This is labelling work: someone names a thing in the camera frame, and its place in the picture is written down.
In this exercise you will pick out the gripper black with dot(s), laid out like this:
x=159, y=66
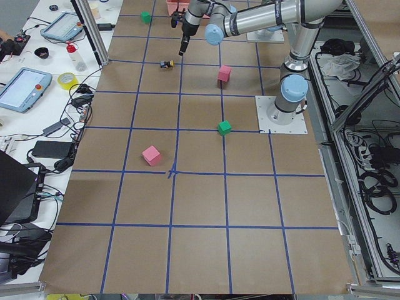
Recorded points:
x=189, y=29

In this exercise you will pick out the yellow push button switch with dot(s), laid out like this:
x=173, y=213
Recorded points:
x=166, y=64

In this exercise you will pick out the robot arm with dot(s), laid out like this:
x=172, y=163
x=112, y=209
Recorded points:
x=226, y=21

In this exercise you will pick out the pink plastic bin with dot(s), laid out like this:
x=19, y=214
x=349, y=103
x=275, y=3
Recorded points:
x=173, y=5

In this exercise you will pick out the green cube near bin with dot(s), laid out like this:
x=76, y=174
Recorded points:
x=146, y=17

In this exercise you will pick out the pink cube near centre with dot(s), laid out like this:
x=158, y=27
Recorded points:
x=224, y=73

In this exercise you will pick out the pink cube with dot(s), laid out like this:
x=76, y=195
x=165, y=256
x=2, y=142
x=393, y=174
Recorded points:
x=152, y=155
x=224, y=73

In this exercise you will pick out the green cube near base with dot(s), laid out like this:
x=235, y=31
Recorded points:
x=224, y=128

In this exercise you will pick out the clear bottle red cap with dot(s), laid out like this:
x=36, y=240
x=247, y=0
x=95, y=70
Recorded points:
x=75, y=57

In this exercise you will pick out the pink cube far side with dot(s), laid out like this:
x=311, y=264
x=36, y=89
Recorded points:
x=152, y=155

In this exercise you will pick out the teach pendant far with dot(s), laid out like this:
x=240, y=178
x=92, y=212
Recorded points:
x=64, y=28

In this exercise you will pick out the teach pendant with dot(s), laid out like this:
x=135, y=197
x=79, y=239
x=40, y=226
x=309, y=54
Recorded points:
x=24, y=89
x=64, y=28

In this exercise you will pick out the yellow tape roll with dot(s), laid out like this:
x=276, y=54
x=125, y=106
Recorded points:
x=67, y=80

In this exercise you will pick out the black bowl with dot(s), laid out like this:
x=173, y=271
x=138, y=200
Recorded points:
x=42, y=52

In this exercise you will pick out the white rag pile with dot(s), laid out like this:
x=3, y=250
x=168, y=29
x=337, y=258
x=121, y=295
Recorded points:
x=341, y=67

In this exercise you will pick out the teach pendant near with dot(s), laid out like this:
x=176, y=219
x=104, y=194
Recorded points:
x=24, y=89

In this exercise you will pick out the black power adapter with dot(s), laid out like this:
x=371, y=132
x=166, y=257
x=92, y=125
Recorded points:
x=52, y=149

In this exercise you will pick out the black laptop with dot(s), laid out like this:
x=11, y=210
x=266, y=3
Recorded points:
x=20, y=188

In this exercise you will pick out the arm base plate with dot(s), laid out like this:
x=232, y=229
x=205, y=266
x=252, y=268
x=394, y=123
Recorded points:
x=273, y=121
x=265, y=36

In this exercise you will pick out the aluminium frame post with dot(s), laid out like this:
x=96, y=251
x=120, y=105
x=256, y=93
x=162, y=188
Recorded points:
x=83, y=11

